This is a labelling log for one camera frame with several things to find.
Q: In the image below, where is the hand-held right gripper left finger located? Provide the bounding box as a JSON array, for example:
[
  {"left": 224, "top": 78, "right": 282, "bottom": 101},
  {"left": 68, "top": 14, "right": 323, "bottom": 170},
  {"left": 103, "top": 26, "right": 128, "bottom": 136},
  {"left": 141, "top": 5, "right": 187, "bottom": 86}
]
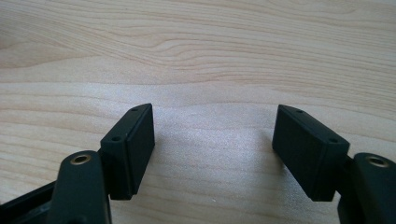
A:
[{"left": 99, "top": 103, "right": 156, "bottom": 201}]

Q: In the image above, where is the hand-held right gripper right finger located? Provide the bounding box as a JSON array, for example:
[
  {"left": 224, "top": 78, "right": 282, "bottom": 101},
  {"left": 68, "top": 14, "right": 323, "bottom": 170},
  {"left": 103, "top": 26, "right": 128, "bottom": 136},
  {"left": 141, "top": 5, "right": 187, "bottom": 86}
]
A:
[{"left": 271, "top": 104, "right": 351, "bottom": 203}]

